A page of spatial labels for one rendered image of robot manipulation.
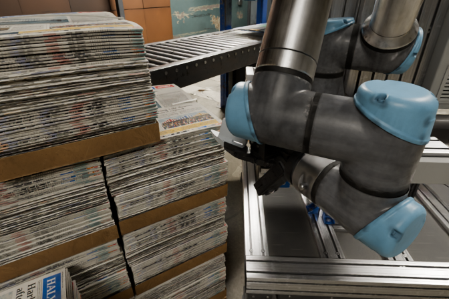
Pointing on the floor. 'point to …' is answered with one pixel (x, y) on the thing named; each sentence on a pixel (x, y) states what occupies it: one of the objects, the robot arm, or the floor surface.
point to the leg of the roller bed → (231, 80)
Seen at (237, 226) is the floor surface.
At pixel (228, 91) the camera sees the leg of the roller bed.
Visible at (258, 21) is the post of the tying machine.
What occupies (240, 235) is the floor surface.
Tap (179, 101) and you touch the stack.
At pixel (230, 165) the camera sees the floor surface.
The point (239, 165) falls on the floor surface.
